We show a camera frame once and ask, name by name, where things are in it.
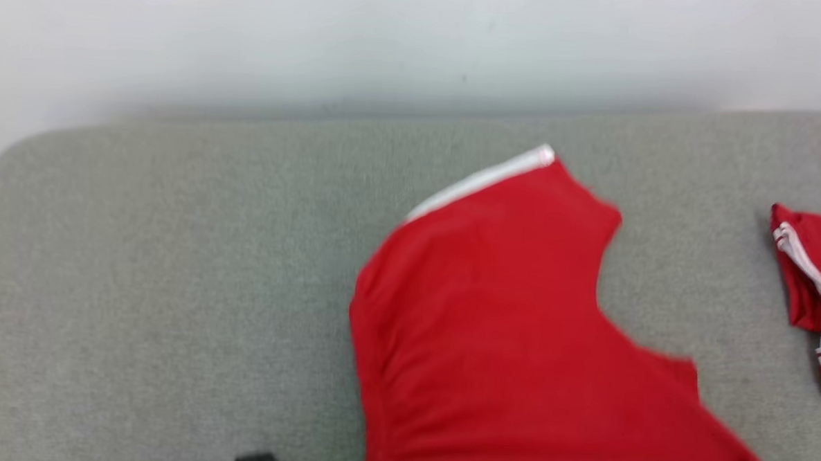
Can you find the grey fabric sofa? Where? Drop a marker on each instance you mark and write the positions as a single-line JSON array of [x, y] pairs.
[[172, 282]]

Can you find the red white basketball jersey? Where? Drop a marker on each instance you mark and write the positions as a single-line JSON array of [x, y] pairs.
[[814, 276]]

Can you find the red white-trimmed shorts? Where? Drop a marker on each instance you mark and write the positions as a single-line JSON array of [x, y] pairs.
[[517, 332]]

